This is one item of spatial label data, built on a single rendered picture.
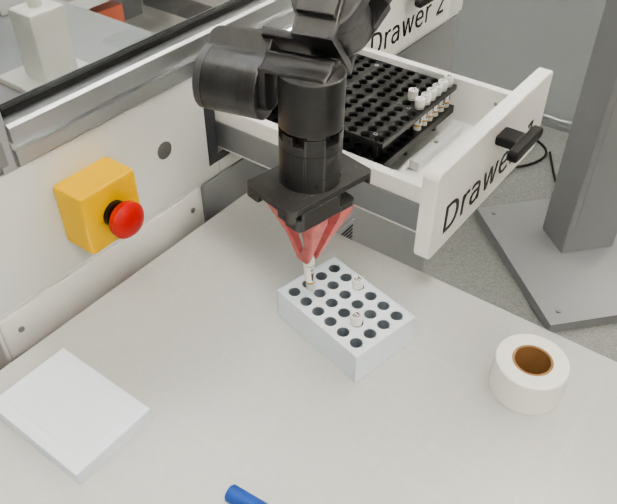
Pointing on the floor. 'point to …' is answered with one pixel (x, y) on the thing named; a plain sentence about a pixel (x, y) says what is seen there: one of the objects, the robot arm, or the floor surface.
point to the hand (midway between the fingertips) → (308, 251)
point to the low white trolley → (313, 394)
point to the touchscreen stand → (587, 196)
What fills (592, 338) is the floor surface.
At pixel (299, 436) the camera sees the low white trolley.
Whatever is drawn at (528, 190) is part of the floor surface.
